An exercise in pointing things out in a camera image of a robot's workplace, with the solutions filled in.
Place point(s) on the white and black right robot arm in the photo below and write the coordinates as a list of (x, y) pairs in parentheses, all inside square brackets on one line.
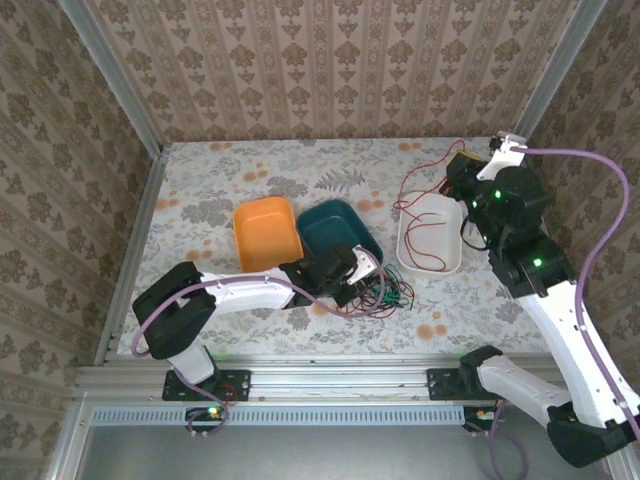
[(555, 320)]

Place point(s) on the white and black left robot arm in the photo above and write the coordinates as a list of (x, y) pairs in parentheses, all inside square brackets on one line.
[(240, 297)]

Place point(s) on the teal plastic tray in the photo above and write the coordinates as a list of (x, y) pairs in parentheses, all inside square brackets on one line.
[(332, 225)]

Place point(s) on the white plastic tray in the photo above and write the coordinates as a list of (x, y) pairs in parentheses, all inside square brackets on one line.
[(450, 240)]

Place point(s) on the orange plastic tray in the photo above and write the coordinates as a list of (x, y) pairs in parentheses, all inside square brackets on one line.
[(267, 235)]

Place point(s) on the floral tablecloth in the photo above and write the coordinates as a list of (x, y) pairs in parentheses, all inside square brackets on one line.
[(320, 165)]

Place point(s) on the aluminium front rail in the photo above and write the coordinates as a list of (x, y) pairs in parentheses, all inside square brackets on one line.
[(340, 377)]

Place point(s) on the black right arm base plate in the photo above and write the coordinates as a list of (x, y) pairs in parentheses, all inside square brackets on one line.
[(445, 384)]

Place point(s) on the aluminium frame post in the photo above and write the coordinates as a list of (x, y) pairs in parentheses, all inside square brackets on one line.
[(112, 80), (560, 70)]

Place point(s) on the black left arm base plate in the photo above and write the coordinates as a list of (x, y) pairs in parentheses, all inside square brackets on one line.
[(235, 385)]

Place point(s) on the aluminium side rail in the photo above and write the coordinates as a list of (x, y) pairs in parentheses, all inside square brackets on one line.
[(132, 260)]

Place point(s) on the aluminium frame beam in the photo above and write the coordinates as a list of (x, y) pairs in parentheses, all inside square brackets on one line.
[(625, 465), (70, 440)]

